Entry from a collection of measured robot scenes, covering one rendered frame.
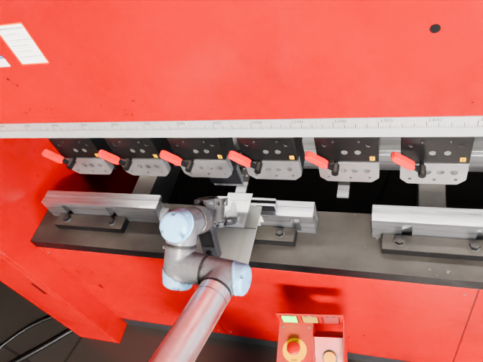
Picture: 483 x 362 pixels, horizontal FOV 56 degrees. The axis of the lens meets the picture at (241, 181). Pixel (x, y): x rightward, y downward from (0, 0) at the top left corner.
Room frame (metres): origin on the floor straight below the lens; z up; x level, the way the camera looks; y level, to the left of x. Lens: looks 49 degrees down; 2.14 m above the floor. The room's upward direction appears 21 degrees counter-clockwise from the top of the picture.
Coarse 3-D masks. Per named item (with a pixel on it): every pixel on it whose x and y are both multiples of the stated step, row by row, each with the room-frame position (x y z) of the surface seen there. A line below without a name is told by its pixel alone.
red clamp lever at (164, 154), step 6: (162, 150) 0.93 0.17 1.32; (162, 156) 0.91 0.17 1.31; (168, 156) 0.91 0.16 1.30; (174, 156) 0.91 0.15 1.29; (174, 162) 0.90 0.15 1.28; (180, 162) 0.90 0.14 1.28; (186, 162) 0.90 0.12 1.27; (192, 162) 0.90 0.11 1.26; (186, 168) 0.88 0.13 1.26; (192, 168) 0.89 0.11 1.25
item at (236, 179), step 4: (236, 164) 0.91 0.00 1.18; (236, 168) 0.90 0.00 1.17; (232, 172) 0.90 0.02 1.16; (236, 172) 0.90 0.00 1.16; (240, 172) 0.91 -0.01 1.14; (232, 176) 0.91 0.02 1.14; (236, 176) 0.90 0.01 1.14; (240, 176) 0.90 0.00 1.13; (212, 180) 0.94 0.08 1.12; (216, 180) 0.93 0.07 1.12; (220, 180) 0.93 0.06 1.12; (224, 180) 0.92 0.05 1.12; (228, 180) 0.92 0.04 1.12; (232, 180) 0.91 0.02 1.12; (236, 180) 0.90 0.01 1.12; (240, 180) 0.90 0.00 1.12; (216, 184) 0.95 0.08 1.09; (220, 184) 0.94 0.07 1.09; (224, 184) 0.93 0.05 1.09; (228, 184) 0.93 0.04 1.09; (232, 184) 0.92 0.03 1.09; (236, 184) 0.91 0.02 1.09; (240, 184) 0.91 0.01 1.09
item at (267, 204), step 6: (252, 198) 0.91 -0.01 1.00; (258, 198) 0.90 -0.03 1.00; (264, 198) 0.89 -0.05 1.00; (270, 198) 0.88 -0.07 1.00; (258, 204) 0.88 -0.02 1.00; (264, 204) 0.87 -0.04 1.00; (270, 204) 0.86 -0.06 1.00; (276, 204) 0.87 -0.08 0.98; (264, 210) 0.87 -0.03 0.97; (270, 210) 0.86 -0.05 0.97
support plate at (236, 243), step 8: (256, 208) 0.87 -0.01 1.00; (248, 216) 0.85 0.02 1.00; (256, 216) 0.84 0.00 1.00; (248, 224) 0.82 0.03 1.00; (256, 224) 0.81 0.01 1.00; (216, 232) 0.84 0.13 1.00; (224, 232) 0.83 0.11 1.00; (232, 232) 0.81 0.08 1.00; (240, 232) 0.80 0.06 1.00; (248, 232) 0.79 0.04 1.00; (224, 240) 0.80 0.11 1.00; (232, 240) 0.79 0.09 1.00; (240, 240) 0.78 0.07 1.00; (248, 240) 0.77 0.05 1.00; (200, 248) 0.80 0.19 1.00; (224, 248) 0.77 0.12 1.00; (232, 248) 0.76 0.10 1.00; (240, 248) 0.75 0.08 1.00; (248, 248) 0.74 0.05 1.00; (224, 256) 0.74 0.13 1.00; (232, 256) 0.73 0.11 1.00; (240, 256) 0.72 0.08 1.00; (248, 256) 0.71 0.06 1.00; (248, 264) 0.69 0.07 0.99
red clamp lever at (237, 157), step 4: (232, 152) 0.82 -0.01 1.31; (236, 152) 0.82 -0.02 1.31; (228, 156) 0.82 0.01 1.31; (232, 156) 0.81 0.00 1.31; (236, 156) 0.81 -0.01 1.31; (240, 156) 0.82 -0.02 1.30; (244, 156) 0.82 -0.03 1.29; (236, 160) 0.81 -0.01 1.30; (240, 160) 0.81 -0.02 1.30; (244, 160) 0.80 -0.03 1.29; (248, 160) 0.81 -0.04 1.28; (260, 160) 0.81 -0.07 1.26; (244, 164) 0.80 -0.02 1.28; (248, 164) 0.80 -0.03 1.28; (252, 164) 0.80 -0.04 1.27; (256, 164) 0.80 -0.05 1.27; (260, 164) 0.80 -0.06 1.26; (256, 168) 0.79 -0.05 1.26; (260, 168) 0.79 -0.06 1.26; (256, 172) 0.78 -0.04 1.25; (260, 172) 0.78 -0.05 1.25
